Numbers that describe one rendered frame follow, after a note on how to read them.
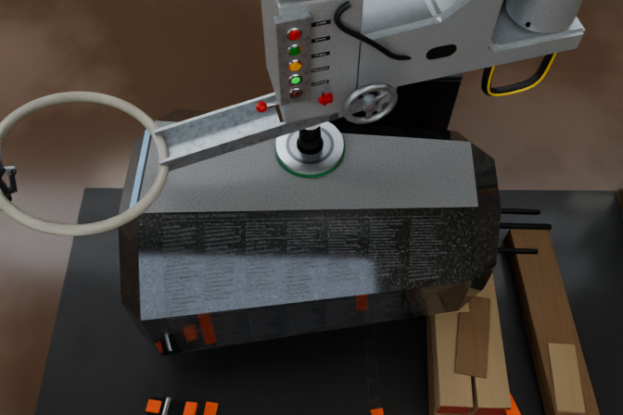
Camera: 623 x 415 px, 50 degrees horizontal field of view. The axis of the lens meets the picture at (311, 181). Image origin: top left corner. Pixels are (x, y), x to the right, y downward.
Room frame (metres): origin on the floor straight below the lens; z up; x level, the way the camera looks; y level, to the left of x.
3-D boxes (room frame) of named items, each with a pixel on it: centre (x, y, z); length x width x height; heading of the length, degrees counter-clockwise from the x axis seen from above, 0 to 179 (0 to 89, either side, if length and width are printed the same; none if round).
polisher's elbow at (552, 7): (1.39, -0.63, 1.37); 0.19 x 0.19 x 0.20
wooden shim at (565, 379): (0.71, -0.93, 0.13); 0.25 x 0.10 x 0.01; 177
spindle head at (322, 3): (1.24, -0.07, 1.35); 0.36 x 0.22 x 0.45; 105
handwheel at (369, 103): (1.13, -0.14, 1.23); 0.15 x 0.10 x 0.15; 105
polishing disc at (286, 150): (1.22, 0.00, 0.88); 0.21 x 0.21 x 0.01
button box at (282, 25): (1.09, 0.04, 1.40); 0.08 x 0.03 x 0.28; 105
